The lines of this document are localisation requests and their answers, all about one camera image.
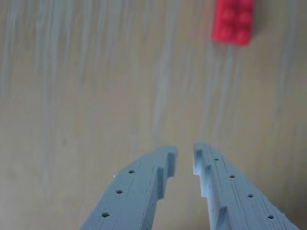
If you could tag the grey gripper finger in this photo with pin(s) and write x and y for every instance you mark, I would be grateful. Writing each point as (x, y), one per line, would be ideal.
(129, 196)
(237, 203)

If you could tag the red lego block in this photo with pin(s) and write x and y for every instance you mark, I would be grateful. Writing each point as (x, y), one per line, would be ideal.
(232, 21)

